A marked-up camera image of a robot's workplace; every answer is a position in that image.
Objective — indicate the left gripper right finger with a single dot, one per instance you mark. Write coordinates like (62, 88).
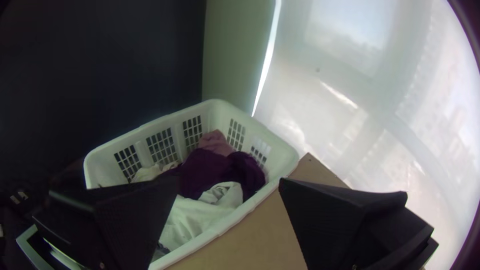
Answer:
(330, 225)

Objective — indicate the heap of clothes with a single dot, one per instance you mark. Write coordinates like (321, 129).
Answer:
(210, 168)

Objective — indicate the white laundry basket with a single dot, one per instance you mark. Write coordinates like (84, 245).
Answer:
(225, 112)

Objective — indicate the white translucent window blind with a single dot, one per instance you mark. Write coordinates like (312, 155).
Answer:
(356, 93)

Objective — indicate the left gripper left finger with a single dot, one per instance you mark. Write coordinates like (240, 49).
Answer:
(131, 217)

